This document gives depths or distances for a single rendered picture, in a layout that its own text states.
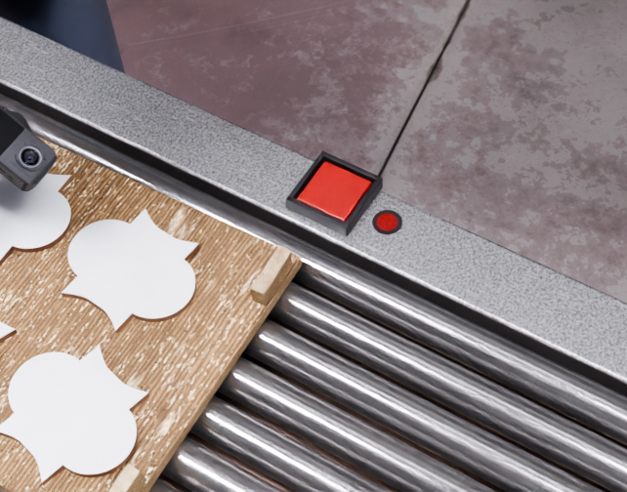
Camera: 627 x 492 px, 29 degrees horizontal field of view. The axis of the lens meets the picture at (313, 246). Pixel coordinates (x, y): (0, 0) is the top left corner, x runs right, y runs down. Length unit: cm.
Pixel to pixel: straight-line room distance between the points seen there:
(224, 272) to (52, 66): 38
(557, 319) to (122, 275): 44
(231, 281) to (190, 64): 150
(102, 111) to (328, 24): 138
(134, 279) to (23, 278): 12
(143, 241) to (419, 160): 130
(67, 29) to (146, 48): 90
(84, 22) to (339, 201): 70
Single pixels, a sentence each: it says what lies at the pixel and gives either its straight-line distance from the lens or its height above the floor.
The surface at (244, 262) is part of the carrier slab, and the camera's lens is 126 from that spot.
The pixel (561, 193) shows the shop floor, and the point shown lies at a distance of 248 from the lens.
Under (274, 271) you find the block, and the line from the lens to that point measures 121.
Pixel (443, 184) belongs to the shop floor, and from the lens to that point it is 247.
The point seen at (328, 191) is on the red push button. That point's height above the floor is 93.
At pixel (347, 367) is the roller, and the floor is 92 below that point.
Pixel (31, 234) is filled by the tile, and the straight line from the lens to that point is 131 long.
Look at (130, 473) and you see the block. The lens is 113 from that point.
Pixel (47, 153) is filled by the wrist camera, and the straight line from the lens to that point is 120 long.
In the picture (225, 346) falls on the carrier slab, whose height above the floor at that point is 94.
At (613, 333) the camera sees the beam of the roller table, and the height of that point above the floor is 92.
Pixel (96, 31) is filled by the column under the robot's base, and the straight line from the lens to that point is 191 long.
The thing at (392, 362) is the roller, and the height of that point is 91.
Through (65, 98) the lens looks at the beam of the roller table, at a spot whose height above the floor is 91.
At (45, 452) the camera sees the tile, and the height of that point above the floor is 94.
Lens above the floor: 198
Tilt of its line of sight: 56 degrees down
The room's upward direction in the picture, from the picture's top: 5 degrees counter-clockwise
